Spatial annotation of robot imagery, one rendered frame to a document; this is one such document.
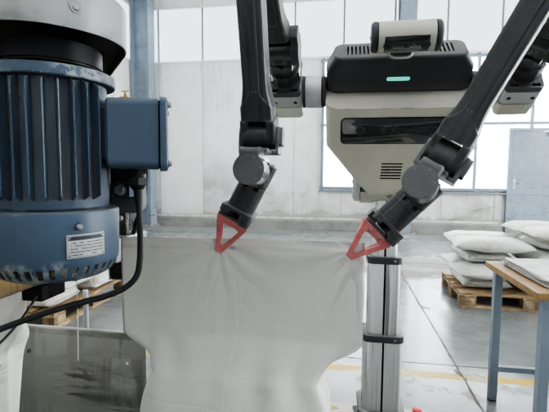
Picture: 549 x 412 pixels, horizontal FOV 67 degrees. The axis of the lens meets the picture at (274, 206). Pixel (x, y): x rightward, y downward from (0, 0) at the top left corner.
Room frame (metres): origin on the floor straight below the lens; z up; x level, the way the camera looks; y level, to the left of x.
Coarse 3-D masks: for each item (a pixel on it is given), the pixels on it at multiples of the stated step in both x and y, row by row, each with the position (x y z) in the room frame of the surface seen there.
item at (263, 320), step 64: (128, 256) 0.85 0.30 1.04; (192, 256) 0.84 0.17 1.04; (256, 256) 0.82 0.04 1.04; (320, 256) 0.79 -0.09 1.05; (128, 320) 0.85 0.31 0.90; (192, 320) 0.83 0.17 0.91; (256, 320) 0.82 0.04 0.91; (320, 320) 0.79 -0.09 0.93; (192, 384) 0.77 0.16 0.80; (256, 384) 0.76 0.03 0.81; (320, 384) 0.80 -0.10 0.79
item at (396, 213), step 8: (400, 192) 0.75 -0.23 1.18; (392, 200) 0.75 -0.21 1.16; (400, 200) 0.74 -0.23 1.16; (376, 208) 0.76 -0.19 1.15; (384, 208) 0.75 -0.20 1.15; (392, 208) 0.74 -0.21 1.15; (400, 208) 0.74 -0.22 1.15; (408, 208) 0.73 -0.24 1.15; (416, 208) 0.74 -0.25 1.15; (376, 216) 0.72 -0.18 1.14; (384, 216) 0.74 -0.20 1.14; (392, 216) 0.74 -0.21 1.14; (400, 216) 0.74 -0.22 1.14; (408, 216) 0.74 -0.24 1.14; (416, 216) 0.74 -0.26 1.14; (384, 224) 0.76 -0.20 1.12; (392, 224) 0.74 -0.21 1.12; (400, 224) 0.74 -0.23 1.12
